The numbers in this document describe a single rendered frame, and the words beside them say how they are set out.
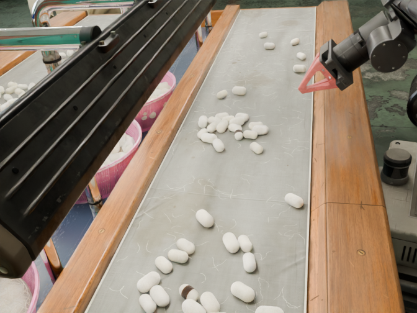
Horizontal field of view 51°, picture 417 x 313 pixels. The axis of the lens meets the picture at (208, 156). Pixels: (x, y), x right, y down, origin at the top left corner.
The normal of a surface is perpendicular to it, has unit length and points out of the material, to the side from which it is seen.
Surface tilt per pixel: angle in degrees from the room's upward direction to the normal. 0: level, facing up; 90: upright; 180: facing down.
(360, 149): 0
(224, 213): 0
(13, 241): 58
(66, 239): 0
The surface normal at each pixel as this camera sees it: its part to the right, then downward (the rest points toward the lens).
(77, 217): -0.09, -0.83
